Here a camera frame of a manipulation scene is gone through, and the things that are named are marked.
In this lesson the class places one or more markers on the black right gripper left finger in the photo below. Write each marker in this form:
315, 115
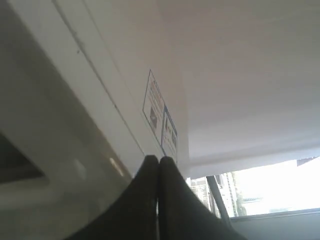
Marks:
133, 215

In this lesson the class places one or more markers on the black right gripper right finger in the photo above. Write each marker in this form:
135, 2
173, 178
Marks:
181, 215

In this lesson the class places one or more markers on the white microwave oven body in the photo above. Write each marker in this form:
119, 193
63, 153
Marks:
73, 135

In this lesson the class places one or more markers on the dark metal pole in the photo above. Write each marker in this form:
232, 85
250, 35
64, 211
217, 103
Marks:
215, 184

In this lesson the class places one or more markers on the blue white warning sticker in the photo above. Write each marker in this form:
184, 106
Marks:
159, 119

